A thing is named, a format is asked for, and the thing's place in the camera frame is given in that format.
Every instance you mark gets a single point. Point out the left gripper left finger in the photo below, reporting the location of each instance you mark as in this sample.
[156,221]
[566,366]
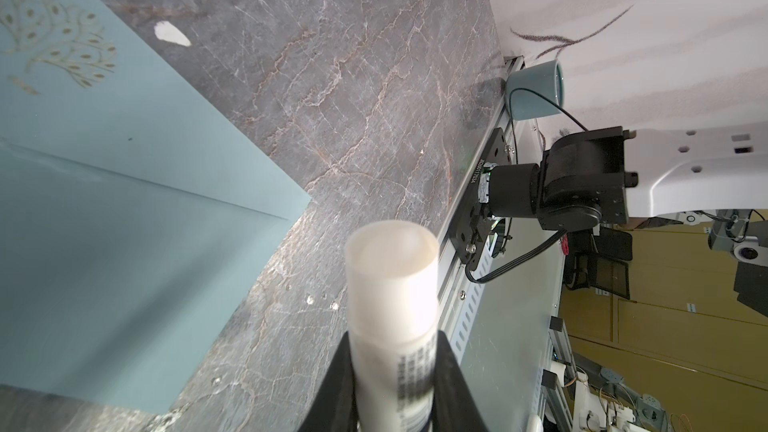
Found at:
[334,407]

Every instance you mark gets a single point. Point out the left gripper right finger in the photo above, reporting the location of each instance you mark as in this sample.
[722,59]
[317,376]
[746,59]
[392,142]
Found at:
[454,408]

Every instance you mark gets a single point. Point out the white glue stick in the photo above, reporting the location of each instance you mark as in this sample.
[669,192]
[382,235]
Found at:
[392,314]

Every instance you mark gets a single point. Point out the light green envelope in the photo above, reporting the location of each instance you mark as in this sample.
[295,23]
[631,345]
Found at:
[134,216]

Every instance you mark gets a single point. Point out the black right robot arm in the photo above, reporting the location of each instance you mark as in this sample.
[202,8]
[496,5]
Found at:
[612,175]

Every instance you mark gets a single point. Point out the teal ceramic mug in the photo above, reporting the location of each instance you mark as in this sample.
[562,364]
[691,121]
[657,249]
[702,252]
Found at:
[535,92]

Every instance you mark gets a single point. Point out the aluminium mounting rail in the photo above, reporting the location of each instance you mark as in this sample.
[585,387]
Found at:
[499,332]

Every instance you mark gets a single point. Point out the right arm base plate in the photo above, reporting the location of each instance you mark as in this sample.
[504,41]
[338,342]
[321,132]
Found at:
[472,221]

